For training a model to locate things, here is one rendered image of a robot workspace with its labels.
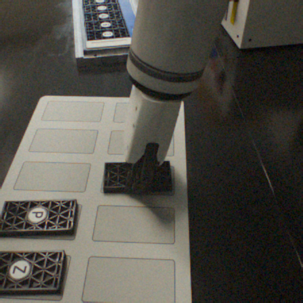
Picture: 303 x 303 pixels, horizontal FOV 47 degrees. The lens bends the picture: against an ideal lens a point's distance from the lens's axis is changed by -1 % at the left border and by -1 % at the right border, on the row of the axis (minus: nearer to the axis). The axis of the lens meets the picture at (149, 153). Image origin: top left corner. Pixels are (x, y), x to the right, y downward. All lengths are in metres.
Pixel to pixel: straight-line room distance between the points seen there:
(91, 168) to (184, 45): 0.27
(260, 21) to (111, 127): 0.42
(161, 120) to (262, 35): 0.52
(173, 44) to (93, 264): 0.27
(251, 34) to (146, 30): 0.52
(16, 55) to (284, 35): 0.61
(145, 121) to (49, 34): 0.60
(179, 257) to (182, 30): 0.27
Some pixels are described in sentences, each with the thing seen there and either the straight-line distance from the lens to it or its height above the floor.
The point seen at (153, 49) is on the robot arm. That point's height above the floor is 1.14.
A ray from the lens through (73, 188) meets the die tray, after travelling 0.52.
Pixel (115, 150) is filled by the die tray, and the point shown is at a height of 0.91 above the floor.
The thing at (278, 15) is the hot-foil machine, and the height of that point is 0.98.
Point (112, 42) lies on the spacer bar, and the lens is 0.81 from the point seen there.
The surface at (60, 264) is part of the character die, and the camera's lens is 0.44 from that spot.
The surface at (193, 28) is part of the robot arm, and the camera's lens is 0.33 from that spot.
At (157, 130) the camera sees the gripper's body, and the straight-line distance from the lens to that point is 0.39.
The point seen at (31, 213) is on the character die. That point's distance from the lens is 0.49.
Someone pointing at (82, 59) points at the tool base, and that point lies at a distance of 0.78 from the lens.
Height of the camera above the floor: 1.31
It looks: 45 degrees down
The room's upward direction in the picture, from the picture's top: straight up
